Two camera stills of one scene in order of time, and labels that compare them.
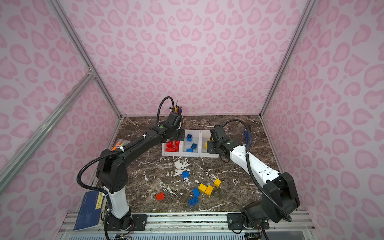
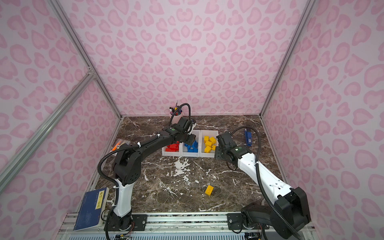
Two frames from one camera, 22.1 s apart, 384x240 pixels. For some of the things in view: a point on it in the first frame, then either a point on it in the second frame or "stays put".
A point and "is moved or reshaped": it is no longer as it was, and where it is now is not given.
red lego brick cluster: x=173 y=146 stays put
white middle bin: x=191 y=146 stays put
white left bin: x=165 y=153 stays put
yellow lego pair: x=217 y=183 is moved or reshaped
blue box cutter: x=246 y=136 stays put
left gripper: x=182 y=137 → x=191 y=140
